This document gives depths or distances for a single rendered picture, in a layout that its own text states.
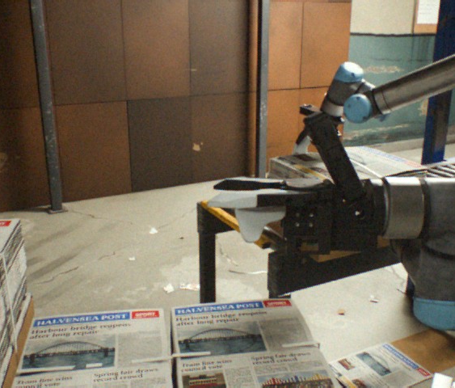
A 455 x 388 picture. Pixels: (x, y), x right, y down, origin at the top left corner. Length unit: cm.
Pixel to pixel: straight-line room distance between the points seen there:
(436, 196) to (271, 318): 60
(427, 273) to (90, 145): 396
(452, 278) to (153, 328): 65
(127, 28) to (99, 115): 73
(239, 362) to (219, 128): 397
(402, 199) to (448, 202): 5
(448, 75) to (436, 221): 77
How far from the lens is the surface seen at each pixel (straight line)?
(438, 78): 139
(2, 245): 101
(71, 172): 451
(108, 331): 114
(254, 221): 61
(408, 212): 64
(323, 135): 62
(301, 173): 149
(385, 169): 159
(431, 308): 72
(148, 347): 108
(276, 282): 153
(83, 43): 440
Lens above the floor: 143
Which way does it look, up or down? 18 degrees down
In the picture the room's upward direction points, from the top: straight up
